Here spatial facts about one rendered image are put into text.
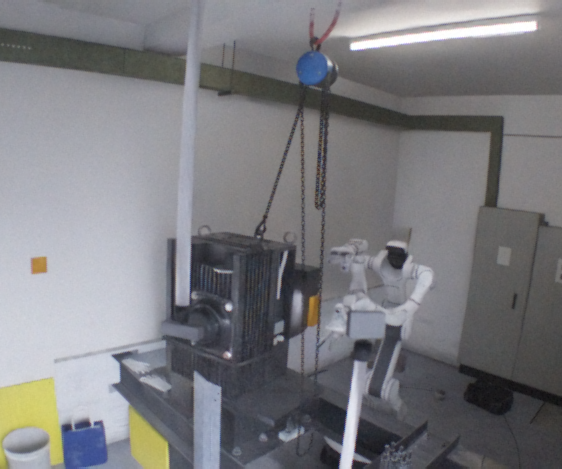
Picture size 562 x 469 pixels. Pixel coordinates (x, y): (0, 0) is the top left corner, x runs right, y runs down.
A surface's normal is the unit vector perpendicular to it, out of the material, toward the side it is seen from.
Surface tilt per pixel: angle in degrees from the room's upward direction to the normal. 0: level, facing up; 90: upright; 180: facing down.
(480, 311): 90
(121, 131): 90
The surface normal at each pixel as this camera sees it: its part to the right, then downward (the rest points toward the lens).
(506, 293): -0.73, 0.04
